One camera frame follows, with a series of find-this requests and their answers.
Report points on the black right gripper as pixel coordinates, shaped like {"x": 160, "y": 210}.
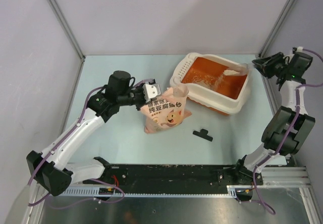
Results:
{"x": 268, "y": 62}

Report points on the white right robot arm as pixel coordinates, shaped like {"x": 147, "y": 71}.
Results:
{"x": 291, "y": 124}

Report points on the left aluminium corner post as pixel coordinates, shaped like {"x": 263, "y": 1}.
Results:
{"x": 57, "y": 11}

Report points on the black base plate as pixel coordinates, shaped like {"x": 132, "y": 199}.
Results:
{"x": 178, "y": 179}

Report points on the aluminium frame rail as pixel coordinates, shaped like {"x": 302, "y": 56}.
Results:
{"x": 273, "y": 177}

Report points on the clear plastic litter scoop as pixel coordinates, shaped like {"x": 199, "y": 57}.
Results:
{"x": 237, "y": 70}

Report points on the white and orange litter box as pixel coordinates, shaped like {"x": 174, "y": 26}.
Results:
{"x": 203, "y": 74}

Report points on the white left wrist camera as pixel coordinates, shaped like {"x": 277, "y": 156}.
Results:
{"x": 151, "y": 91}

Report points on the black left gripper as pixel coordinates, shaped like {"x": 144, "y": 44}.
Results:
{"x": 143, "y": 103}

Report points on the black bag clip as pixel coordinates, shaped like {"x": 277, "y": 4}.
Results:
{"x": 203, "y": 133}

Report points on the aluminium corner post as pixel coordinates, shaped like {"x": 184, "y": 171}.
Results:
{"x": 57, "y": 11}
{"x": 286, "y": 10}

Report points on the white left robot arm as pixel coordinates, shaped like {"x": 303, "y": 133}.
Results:
{"x": 51, "y": 168}

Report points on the right aluminium corner post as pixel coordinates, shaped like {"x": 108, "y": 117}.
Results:
{"x": 286, "y": 10}

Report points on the pink cat litter bag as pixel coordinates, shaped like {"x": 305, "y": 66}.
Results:
{"x": 167, "y": 111}

